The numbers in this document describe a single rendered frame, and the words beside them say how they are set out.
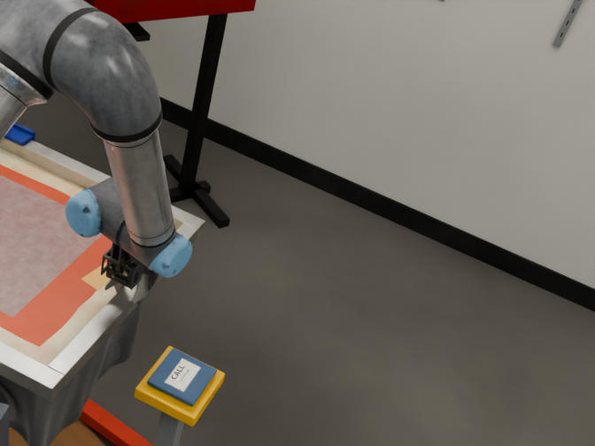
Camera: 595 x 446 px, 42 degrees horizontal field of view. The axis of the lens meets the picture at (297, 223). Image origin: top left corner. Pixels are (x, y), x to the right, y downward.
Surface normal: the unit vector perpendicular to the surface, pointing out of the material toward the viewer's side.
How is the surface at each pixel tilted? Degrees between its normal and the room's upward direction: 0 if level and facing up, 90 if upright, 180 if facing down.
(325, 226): 0
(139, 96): 71
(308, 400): 0
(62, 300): 0
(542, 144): 90
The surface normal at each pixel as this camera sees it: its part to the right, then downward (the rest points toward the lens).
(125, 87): 0.55, 0.33
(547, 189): -0.37, 0.51
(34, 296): 0.23, -0.75
